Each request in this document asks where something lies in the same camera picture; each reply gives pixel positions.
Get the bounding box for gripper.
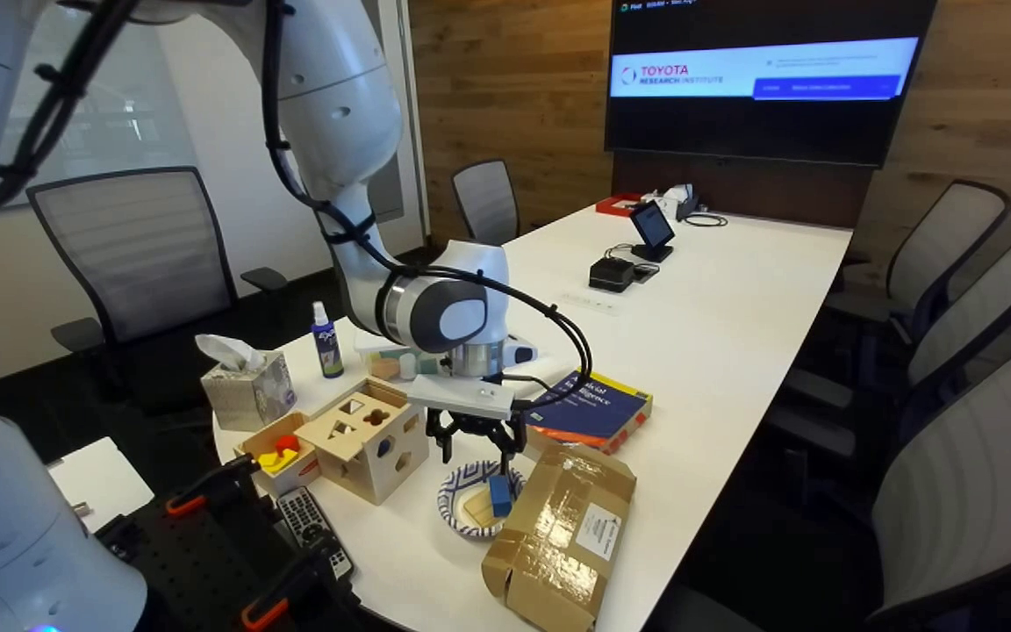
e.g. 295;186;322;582
425;406;528;481

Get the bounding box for flat tan wooden block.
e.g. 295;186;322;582
462;487;498;529

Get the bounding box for blue patterned paper plate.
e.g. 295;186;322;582
436;460;527;540

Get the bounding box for wooden shape sorter box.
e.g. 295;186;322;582
292;377;431;507

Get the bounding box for cardboard box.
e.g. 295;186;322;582
480;429;639;632

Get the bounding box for blue and orange book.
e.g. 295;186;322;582
524;369;655;456

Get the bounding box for clear plastic container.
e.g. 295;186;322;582
354;328;455;384

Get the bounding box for blue spray bottle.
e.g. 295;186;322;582
310;300;346;381

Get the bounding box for small wooden tray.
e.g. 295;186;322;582
233;411;323;500

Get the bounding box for black remote control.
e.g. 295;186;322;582
275;485;356;581

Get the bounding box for black box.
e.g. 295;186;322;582
588;255;637;294

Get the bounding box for tissue box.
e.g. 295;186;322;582
194;333;298;434

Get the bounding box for grey mesh office chair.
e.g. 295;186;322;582
450;158;521;248
25;166;290;415

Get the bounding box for red box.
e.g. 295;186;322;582
594;192;645;219

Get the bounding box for tablet on stand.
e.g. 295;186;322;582
627;199;677;264

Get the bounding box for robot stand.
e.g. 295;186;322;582
91;474;405;632

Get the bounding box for white device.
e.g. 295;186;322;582
645;183;698;221

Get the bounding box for white board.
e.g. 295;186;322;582
47;435;156;535

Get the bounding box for row of office chairs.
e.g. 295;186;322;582
764;179;1011;632

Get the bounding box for black clamp with orange handle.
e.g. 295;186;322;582
240;542;344;632
164;452;262;520

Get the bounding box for large wall monitor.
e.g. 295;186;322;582
603;0;940;169

